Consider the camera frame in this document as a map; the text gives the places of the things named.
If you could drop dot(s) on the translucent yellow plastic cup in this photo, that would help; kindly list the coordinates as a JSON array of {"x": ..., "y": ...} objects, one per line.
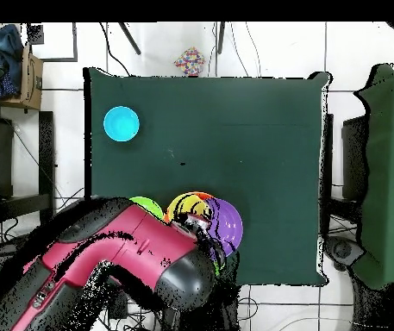
[{"x": 189, "y": 203}]

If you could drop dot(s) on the large orange plastic bowl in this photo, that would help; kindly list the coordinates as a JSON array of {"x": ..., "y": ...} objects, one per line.
[{"x": 205, "y": 195}]

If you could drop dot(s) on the purple plastic bowl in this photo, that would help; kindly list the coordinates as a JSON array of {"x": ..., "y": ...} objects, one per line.
[{"x": 227, "y": 224}]

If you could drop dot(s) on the green plastic bowl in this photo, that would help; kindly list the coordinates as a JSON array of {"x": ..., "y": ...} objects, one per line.
[{"x": 148, "y": 203}]

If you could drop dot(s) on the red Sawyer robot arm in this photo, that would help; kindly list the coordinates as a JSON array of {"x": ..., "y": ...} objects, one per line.
[{"x": 131, "y": 241}]

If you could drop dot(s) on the green plastic cup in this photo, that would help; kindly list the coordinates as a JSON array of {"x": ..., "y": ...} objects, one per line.
[{"x": 217, "y": 269}]

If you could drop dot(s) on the dark green tablecloth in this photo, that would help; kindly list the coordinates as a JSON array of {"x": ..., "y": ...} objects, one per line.
[{"x": 217, "y": 120}]

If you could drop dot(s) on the small cyan plastic bowl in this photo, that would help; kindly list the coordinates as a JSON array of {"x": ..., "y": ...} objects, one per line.
[{"x": 121, "y": 123}]

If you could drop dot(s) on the colourful patterned box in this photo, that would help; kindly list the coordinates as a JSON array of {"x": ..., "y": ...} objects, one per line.
[{"x": 189, "y": 62}]

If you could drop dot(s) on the black tripod leg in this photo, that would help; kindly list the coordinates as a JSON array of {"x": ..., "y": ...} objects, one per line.
[
  {"x": 220, "y": 38},
  {"x": 131, "y": 39}
]

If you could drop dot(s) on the brown cardboard box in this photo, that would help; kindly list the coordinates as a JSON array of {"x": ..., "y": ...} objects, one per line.
[{"x": 31, "y": 82}]

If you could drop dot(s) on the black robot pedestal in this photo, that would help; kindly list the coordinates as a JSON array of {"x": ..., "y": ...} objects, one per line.
[{"x": 231, "y": 307}]

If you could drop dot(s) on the black bench frame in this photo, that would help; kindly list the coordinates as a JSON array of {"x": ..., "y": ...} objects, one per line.
[{"x": 46, "y": 155}]

